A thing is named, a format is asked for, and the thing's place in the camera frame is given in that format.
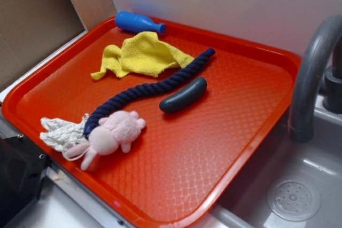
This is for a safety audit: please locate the dark blue rope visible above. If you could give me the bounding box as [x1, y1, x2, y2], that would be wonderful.
[40, 47, 216, 162]

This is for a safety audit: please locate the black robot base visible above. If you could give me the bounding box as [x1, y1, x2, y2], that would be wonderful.
[1, 136, 50, 227]

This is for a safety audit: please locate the brown cardboard panel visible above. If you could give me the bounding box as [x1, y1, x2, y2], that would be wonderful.
[0, 0, 89, 91]

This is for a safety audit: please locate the grey sink faucet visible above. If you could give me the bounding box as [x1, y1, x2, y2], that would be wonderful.
[288, 14, 341, 143]

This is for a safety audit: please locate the blue plastic bottle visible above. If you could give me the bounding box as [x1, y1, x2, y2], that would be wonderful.
[115, 11, 166, 34]

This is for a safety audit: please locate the red plastic tray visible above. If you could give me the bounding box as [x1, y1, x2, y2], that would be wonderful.
[2, 19, 301, 227]

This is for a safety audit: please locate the grey toy sink basin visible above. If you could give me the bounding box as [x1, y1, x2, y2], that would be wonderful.
[211, 96, 341, 227]

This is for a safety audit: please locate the dark grey sausage toy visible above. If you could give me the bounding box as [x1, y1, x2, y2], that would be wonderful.
[159, 77, 207, 113]

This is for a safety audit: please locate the yellow cloth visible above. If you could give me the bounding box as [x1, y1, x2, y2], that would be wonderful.
[91, 32, 195, 81]

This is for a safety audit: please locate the pink plush bunny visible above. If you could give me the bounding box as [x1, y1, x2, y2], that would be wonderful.
[63, 111, 146, 171]

